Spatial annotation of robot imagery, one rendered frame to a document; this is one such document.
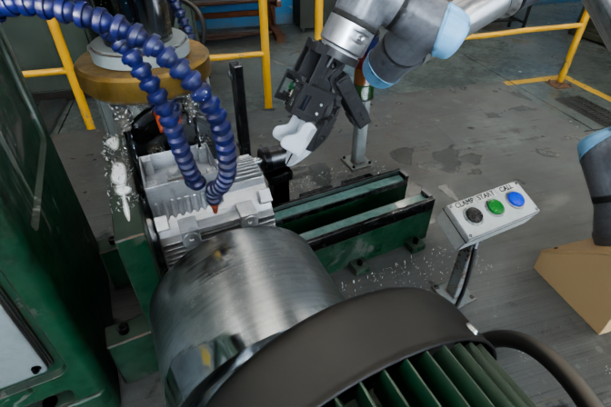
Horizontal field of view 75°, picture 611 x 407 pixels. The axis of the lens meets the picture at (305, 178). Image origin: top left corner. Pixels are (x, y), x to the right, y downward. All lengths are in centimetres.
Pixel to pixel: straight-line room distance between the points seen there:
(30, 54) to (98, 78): 345
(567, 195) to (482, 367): 118
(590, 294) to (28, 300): 97
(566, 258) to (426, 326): 83
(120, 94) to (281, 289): 31
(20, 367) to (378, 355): 57
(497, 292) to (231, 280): 68
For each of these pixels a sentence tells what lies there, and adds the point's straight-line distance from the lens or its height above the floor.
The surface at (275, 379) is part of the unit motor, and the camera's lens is 19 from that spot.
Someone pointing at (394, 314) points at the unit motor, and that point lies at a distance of 20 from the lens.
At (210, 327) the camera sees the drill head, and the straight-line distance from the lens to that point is 46.
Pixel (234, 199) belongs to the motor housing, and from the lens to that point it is 71.
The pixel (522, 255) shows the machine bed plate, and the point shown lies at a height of 80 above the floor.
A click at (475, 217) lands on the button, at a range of 74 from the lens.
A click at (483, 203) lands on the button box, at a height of 107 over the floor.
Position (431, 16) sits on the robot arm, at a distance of 64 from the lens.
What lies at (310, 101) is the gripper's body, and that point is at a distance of 62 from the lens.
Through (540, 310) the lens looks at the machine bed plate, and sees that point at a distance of 102.
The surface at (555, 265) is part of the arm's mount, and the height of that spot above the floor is 85.
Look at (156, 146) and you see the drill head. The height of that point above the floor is 107.
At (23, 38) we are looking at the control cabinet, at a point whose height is 56.
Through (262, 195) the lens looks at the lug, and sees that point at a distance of 70.
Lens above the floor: 152
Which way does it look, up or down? 36 degrees down
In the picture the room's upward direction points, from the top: straight up
